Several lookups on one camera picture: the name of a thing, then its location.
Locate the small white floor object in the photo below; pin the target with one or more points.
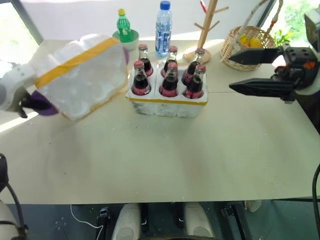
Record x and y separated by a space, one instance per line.
253 206

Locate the white foam box yellow tape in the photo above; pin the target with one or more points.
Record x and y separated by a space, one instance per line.
85 82

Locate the white rounded shape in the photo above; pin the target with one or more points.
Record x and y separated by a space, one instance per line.
126 222
198 221

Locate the green and white cup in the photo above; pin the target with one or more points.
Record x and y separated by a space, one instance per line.
131 41

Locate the white foam crate yellow tape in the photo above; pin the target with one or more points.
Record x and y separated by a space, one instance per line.
165 106

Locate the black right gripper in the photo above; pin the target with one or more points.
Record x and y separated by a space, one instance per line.
297 62

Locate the clear water bottle blue cap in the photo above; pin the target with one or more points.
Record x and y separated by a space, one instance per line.
163 30

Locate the black table leg bracket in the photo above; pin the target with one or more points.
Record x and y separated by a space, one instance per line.
103 222
233 220

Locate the yellow lemon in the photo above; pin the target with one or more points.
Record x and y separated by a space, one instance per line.
255 43
243 40

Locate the wooden branch rack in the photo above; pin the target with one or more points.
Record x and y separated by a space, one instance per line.
207 25

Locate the green plant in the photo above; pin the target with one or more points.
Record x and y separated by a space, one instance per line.
282 37

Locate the green soda bottle yellow cap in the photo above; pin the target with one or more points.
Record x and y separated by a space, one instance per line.
123 27

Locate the glass cola bottle red cap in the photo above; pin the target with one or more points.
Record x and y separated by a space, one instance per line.
140 83
192 67
143 58
169 85
172 57
195 86

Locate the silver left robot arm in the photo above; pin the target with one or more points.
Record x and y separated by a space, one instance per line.
6 220

